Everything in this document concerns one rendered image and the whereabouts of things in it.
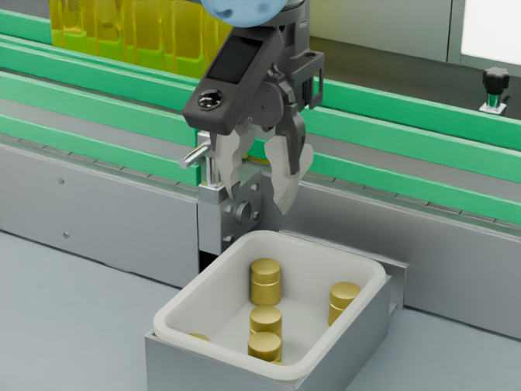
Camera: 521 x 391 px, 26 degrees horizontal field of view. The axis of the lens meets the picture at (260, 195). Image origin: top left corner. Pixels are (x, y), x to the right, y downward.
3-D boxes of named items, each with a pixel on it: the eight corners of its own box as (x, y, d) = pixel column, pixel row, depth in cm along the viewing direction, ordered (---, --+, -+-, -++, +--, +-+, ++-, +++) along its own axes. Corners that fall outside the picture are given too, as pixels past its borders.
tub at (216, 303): (390, 330, 125) (395, 264, 120) (296, 451, 108) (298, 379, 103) (253, 288, 132) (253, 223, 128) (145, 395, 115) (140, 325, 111)
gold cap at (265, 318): (271, 361, 117) (271, 327, 115) (242, 351, 119) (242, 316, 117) (288, 344, 120) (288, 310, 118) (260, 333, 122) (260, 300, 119)
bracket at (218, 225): (266, 221, 134) (266, 168, 130) (225, 258, 126) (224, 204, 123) (239, 213, 135) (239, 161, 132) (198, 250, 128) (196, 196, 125)
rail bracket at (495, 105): (516, 164, 133) (529, 57, 127) (498, 188, 128) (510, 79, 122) (484, 156, 135) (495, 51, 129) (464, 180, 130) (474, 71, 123)
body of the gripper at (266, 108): (325, 108, 112) (329, -9, 106) (281, 141, 106) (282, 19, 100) (260, 92, 116) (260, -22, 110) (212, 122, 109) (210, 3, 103)
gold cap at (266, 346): (271, 391, 113) (271, 355, 111) (240, 380, 115) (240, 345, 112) (288, 371, 116) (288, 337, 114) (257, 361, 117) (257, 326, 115)
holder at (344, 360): (407, 309, 129) (411, 251, 125) (295, 454, 108) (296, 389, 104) (275, 270, 136) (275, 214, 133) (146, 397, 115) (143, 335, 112)
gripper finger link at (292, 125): (313, 170, 108) (297, 83, 105) (305, 176, 107) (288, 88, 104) (272, 167, 111) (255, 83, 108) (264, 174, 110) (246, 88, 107)
